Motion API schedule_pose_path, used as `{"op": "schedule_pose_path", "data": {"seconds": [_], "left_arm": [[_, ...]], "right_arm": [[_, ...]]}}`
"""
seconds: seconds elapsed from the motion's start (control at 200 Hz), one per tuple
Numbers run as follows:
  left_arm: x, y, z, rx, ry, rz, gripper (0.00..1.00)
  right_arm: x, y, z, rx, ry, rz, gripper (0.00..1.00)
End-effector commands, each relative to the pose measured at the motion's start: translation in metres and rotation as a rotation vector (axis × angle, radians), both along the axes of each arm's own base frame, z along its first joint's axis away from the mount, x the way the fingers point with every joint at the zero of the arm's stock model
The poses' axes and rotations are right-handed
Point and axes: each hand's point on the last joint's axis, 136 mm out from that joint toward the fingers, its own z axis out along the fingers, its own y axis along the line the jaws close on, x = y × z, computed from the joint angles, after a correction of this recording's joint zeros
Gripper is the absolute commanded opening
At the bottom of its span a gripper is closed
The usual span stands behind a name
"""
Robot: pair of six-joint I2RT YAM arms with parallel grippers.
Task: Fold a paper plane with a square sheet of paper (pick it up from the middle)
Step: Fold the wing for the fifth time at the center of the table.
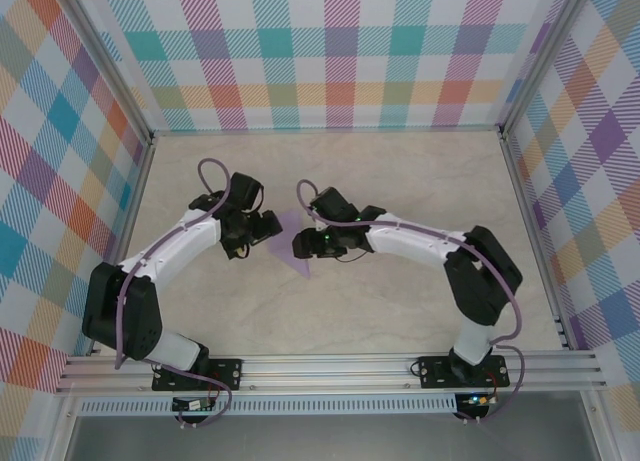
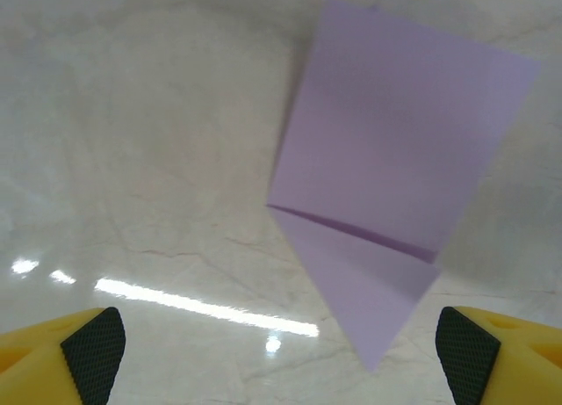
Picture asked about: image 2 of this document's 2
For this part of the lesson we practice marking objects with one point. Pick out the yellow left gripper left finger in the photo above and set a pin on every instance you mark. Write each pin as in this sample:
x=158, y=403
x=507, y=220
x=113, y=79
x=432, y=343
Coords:
x=44, y=361

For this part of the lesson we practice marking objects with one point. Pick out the purple paper sheet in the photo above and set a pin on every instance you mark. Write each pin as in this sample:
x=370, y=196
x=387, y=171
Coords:
x=373, y=137

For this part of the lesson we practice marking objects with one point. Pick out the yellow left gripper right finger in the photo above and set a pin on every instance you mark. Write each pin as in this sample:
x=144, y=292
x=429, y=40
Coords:
x=518, y=361

